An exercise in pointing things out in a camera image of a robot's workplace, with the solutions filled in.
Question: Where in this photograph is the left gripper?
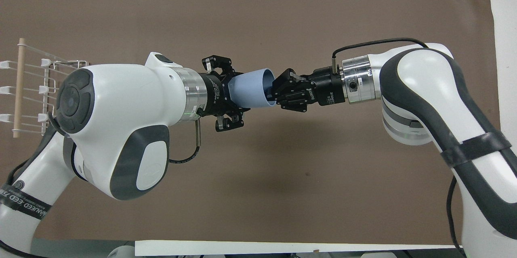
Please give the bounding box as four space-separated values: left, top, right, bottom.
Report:
198 55 250 133

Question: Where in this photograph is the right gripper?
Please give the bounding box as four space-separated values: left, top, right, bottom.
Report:
268 66 347 113

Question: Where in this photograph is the light blue cup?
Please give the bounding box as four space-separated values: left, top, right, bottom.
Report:
228 68 277 109

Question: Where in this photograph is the black cable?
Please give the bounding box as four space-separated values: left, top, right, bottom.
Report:
446 175 466 252
167 122 202 165
332 38 429 73

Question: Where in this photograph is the white wire cup holder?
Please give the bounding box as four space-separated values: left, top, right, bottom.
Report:
0 38 89 138

